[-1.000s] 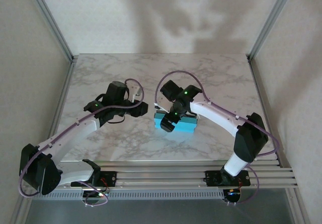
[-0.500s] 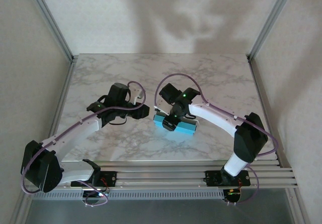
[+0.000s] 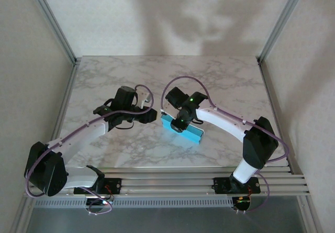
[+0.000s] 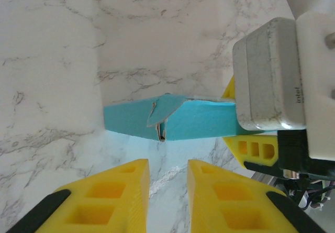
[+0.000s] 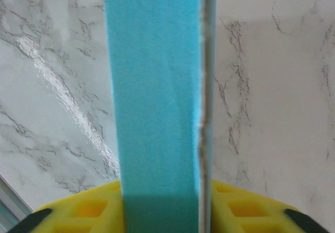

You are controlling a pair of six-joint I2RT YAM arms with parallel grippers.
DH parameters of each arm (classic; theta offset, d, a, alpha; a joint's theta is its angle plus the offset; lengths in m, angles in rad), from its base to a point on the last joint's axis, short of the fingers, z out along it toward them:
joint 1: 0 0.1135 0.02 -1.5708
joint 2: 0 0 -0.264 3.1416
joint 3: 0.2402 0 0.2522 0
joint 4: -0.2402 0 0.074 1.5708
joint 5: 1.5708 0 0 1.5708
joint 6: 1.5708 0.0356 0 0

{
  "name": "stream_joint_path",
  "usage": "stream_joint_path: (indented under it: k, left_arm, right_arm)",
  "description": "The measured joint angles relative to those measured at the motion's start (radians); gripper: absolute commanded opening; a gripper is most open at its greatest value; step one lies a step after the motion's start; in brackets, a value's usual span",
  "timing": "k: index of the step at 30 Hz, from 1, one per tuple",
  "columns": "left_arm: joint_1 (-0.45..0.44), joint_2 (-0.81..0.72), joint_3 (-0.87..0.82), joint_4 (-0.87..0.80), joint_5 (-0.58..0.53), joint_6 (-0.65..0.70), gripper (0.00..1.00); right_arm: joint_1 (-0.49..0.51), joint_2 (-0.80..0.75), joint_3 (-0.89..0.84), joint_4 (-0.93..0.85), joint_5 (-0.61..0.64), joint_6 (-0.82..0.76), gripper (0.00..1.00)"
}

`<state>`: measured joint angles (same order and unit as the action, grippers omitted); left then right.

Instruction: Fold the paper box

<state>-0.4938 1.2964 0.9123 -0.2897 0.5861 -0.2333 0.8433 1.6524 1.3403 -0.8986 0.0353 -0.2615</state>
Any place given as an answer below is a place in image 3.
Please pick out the teal and white paper box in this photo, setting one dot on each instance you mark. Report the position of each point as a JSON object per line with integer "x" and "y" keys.
{"x": 195, "y": 136}

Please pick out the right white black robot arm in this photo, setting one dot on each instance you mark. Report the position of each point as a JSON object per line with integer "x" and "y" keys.
{"x": 222, "y": 120}

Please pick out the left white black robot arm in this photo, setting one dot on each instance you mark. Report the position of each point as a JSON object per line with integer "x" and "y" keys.
{"x": 86, "y": 136}

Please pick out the left lit circuit board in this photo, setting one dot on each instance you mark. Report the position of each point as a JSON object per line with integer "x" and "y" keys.
{"x": 102, "y": 202}

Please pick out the lit circuit board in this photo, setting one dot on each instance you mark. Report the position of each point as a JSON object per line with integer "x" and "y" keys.
{"x": 102, "y": 202}
{"x": 242, "y": 203}

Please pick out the right lit circuit board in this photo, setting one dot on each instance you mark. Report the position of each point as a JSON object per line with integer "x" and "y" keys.
{"x": 242, "y": 203}

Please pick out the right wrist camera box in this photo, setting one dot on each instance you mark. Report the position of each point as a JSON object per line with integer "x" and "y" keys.
{"x": 163, "y": 111}

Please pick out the left aluminium side rail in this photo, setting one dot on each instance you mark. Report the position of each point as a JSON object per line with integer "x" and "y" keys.
{"x": 65, "y": 104}

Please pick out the aluminium side rail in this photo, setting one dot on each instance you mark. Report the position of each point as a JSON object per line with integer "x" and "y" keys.
{"x": 272, "y": 99}
{"x": 65, "y": 104}

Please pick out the right aluminium side rail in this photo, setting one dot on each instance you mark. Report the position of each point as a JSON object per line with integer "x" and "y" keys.
{"x": 272, "y": 99}

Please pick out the aluminium mounting rail beam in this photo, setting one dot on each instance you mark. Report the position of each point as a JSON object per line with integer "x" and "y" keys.
{"x": 167, "y": 183}

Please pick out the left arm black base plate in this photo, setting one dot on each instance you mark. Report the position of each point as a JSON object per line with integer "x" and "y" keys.
{"x": 115, "y": 184}

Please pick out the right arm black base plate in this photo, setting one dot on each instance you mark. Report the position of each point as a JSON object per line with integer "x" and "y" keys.
{"x": 221, "y": 184}

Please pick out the left aluminium frame post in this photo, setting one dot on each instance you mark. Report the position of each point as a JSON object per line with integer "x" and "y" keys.
{"x": 52, "y": 23}

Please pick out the aluminium frame post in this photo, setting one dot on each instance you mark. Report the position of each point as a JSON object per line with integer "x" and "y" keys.
{"x": 52, "y": 23}
{"x": 280, "y": 23}

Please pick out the right aluminium frame post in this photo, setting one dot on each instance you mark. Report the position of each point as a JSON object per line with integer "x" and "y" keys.
{"x": 280, "y": 23}

